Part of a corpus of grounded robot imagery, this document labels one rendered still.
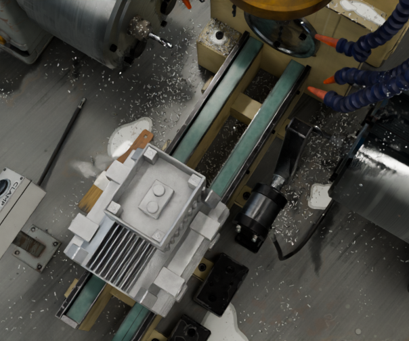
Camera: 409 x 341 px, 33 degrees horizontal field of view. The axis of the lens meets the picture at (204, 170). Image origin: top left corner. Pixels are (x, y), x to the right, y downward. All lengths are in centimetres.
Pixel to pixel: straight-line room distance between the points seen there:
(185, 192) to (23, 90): 55
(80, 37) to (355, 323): 71
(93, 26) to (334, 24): 38
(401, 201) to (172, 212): 34
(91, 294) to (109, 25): 45
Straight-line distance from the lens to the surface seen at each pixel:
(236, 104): 134
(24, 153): 141
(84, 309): 120
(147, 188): 102
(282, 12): 88
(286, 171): 107
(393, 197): 104
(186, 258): 104
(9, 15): 131
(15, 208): 109
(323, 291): 132
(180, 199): 101
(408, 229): 108
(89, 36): 114
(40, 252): 135
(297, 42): 122
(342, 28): 113
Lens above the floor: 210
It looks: 75 degrees down
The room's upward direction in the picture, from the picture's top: 4 degrees counter-clockwise
